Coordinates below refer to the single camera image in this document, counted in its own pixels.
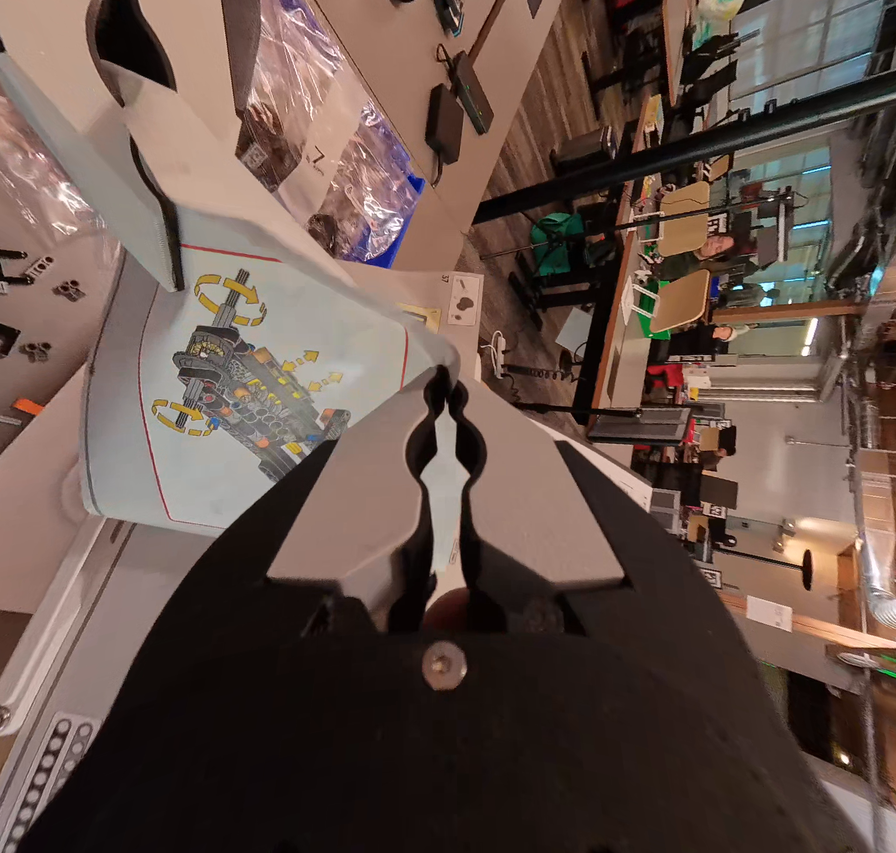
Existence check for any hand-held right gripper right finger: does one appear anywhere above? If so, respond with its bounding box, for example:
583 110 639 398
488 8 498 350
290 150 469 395
441 377 629 633

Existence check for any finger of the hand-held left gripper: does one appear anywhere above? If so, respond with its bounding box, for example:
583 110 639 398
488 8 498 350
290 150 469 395
0 0 186 293
188 0 263 113

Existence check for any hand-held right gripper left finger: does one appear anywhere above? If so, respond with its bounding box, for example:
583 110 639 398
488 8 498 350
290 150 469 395
266 365 450 633

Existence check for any lego instruction booklet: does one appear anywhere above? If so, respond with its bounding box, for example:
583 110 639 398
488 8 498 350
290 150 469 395
0 191 485 853

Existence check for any clear bag of lego pieces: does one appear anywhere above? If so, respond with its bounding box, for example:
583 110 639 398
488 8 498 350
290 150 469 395
237 0 351 195
304 97 427 267

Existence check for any clear plastic bag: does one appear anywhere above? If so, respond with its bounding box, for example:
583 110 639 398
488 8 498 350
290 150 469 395
0 86 109 241

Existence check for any black monitor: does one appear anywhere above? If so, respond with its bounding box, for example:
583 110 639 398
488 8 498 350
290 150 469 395
587 405 693 446

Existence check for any long wooden desk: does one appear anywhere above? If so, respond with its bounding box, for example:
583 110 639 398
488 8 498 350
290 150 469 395
573 188 669 426

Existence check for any black power adapter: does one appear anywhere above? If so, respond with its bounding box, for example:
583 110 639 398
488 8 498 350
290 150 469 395
425 83 467 166

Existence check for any black docking hub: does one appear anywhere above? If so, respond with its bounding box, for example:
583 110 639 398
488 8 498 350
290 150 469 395
451 51 496 134

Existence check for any black floor stand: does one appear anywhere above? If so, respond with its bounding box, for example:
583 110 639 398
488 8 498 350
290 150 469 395
713 547 814 593

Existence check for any white sign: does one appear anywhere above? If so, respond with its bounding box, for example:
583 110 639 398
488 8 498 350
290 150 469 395
745 594 794 633

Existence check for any blue storage box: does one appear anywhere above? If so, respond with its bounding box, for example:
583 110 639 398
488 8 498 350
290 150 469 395
269 0 428 267

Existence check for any tan chair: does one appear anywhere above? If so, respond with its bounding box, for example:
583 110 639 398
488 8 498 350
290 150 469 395
657 180 713 257
647 268 713 337

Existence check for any green bag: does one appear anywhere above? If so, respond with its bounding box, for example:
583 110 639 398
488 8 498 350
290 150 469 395
528 212 586 278

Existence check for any white rounded board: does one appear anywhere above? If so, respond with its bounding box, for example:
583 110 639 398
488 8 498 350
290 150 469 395
0 366 106 619

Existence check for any black pillar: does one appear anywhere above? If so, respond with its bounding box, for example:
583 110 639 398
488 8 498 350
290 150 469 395
471 69 896 225

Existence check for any silver air duct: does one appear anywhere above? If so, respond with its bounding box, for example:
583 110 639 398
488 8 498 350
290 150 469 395
849 447 896 633

